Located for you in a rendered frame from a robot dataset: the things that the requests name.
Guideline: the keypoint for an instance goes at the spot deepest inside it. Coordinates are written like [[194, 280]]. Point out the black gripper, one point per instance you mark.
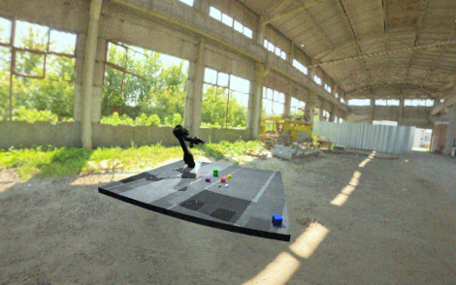
[[195, 140]]

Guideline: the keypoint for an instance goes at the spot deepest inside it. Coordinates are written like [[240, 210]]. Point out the blue block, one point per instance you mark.
[[277, 220]]

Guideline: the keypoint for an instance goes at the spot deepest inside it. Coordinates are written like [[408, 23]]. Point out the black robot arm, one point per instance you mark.
[[183, 135]]

